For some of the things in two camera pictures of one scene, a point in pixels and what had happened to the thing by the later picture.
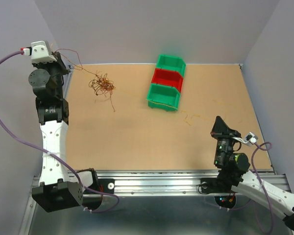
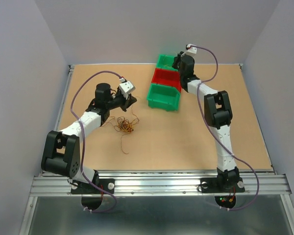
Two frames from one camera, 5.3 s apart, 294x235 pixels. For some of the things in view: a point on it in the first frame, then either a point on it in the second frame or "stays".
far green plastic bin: [171, 63] stays
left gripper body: [52, 67] → [118, 101]
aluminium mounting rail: [167, 183] stays
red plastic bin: [168, 78] stays
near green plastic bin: [163, 97] stays
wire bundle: [100, 85] → [123, 126]
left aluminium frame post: [70, 71] stays
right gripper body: [224, 139] → [176, 63]
